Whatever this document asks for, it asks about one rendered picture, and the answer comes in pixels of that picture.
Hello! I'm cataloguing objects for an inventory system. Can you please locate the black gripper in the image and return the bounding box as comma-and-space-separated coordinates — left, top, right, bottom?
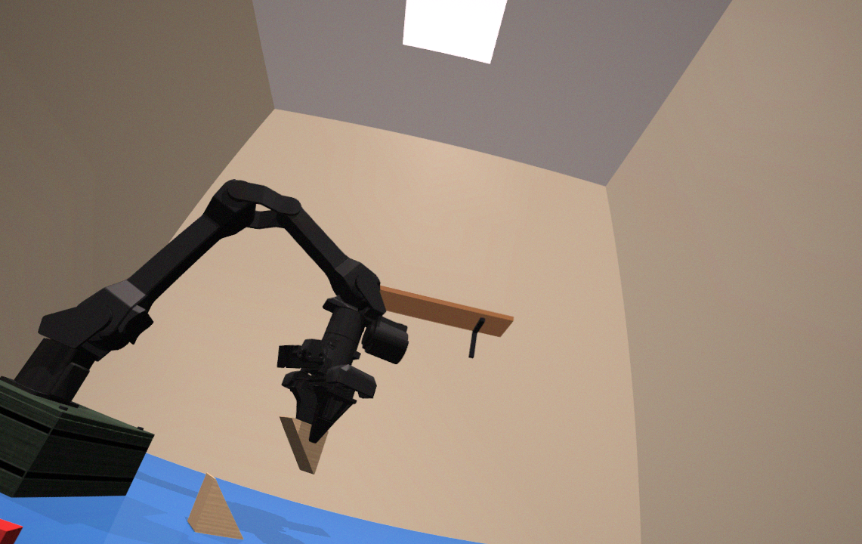
281, 333, 377, 444

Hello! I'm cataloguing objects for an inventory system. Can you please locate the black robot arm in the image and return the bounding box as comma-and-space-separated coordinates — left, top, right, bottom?
0, 179, 409, 408

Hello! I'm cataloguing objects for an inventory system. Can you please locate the brown triangular block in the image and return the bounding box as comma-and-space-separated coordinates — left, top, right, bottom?
187, 472, 243, 539

